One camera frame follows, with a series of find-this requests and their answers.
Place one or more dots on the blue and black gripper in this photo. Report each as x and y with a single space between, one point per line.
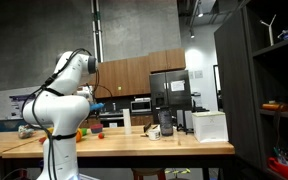
96 106

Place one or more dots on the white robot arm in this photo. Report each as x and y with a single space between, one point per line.
59 113

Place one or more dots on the orange plastic bowl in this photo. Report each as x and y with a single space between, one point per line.
96 128

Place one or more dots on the tall white cylinder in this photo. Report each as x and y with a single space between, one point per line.
127 122

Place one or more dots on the green toy fruit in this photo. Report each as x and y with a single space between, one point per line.
84 131

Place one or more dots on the small red strawberry toy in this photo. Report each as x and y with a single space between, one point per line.
101 135

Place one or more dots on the orange toy fruit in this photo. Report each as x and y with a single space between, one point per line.
79 135

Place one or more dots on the silver microwave oven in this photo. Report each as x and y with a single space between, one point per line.
140 106

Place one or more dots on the white mug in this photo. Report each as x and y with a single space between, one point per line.
154 133

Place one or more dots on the dark translucent pitcher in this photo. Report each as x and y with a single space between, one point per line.
165 119

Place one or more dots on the stainless steel refrigerator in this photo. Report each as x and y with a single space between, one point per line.
170 89

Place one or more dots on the red stool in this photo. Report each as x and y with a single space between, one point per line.
140 173

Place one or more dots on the crumpled plastic bag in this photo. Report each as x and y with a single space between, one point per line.
25 132

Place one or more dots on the white cardboard box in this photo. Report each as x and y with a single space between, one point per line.
210 126

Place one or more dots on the orange object on shelf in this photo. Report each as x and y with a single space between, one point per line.
274 107

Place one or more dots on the dark shelving unit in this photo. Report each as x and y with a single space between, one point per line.
253 73

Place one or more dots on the white wind turbine model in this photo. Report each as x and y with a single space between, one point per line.
270 29

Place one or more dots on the red bin on shelf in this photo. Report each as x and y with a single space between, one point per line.
281 169

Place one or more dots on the wooden wall cabinets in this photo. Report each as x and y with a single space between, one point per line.
131 76

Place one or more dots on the white poster on wall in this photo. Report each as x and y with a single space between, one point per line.
11 102

